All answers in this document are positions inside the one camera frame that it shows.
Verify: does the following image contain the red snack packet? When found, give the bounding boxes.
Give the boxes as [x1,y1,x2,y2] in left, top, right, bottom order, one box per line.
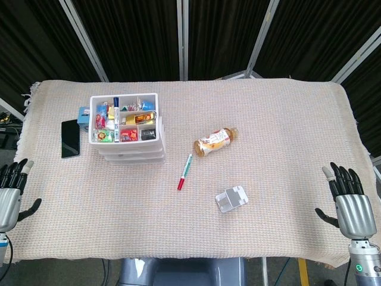
[120,129,139,142]

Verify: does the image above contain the black binder clip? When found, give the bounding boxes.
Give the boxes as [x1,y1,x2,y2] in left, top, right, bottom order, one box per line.
[139,128,157,141]

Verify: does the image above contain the green lion snack packet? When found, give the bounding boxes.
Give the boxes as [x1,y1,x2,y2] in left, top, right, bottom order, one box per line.
[93,130,115,143]

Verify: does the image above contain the beige woven tablecloth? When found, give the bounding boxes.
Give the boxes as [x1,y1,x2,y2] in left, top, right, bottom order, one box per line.
[5,77,376,268]

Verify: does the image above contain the gold packet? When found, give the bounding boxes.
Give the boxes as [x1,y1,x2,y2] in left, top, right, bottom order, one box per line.
[124,112,156,126]

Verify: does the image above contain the metal table leg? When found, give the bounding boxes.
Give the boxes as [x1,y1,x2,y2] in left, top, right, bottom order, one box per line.
[261,257,269,286]

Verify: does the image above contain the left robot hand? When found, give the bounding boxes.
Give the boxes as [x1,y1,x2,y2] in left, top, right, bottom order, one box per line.
[0,158,42,234]

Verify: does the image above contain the white drawer organizer box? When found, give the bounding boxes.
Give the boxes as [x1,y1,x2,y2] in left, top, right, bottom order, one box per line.
[89,92,167,164]

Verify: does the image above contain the small colourful candy wrappers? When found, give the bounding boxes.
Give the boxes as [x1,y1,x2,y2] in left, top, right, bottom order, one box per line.
[120,102,140,113]

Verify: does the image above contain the white metal frame bar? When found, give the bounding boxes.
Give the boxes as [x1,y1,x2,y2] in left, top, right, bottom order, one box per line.
[0,97,25,122]

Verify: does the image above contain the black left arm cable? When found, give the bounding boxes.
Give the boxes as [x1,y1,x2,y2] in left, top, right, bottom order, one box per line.
[5,234,14,268]

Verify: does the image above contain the black folding screen panel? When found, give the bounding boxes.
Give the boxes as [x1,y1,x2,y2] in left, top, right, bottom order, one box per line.
[0,0,108,120]
[182,0,280,81]
[330,29,381,156]
[67,0,184,82]
[246,0,381,83]

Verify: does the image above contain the black floor cables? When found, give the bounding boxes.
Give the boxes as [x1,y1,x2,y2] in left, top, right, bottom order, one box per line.
[100,258,112,286]

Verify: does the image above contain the blue-capped white marker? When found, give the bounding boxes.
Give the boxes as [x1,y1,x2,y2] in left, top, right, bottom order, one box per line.
[113,97,120,143]

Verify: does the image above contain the clear plastic drawer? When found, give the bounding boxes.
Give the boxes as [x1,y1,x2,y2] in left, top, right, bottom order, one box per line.
[95,144,166,153]
[102,156,167,164]
[97,150,167,158]

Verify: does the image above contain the small blue box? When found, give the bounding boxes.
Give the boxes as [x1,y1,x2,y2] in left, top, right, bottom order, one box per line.
[77,106,91,132]

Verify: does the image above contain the red-capped green white marker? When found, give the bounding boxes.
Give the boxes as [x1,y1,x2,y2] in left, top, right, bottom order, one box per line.
[177,153,193,191]

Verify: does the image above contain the black smartphone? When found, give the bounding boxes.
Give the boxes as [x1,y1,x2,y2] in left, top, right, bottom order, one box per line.
[61,119,81,159]

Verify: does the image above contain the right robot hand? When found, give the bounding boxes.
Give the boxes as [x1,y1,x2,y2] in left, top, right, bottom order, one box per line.
[314,161,377,239]

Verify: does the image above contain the green floor cable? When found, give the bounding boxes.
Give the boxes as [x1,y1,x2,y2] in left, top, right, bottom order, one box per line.
[275,257,292,286]

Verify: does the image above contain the tea bottle with label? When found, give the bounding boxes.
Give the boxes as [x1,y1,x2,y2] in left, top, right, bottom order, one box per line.
[193,127,240,157]

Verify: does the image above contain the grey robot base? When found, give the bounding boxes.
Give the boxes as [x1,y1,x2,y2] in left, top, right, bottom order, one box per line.
[118,257,246,286]

